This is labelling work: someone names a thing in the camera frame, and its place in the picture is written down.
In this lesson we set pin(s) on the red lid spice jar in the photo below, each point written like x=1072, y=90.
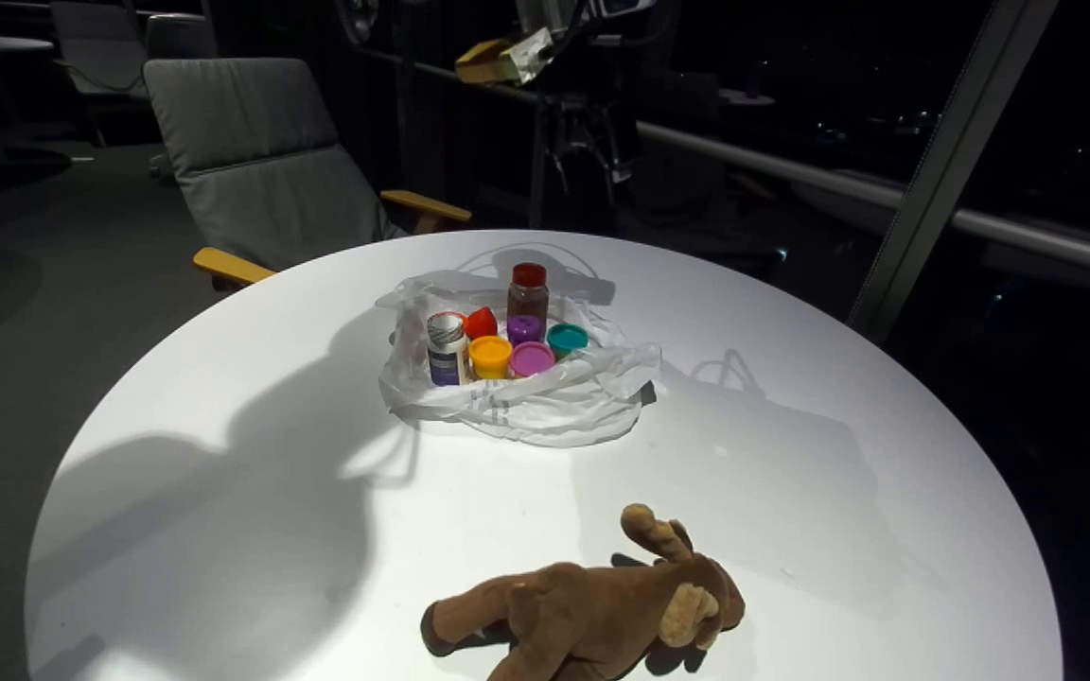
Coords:
x=529, y=288

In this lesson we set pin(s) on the yellow-orange lid dough tub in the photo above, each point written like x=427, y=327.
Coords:
x=489, y=357

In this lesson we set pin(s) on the grey window rail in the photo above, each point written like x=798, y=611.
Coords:
x=889, y=192

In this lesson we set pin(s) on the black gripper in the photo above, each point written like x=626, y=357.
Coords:
x=590, y=90

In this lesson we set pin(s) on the brown plush moose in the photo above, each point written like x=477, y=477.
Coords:
x=571, y=618

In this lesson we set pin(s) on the white crumpled plastic bag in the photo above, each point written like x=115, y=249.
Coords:
x=530, y=404

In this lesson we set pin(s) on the grey window post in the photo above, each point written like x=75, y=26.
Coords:
x=947, y=166

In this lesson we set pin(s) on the teal lid dough tub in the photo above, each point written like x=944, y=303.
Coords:
x=571, y=340

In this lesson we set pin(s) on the purple dough tub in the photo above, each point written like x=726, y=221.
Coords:
x=525, y=327

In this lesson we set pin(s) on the pink lid dough tub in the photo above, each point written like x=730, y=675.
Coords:
x=530, y=360

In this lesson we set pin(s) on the grey office chair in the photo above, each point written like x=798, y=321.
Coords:
x=98, y=45
x=265, y=166

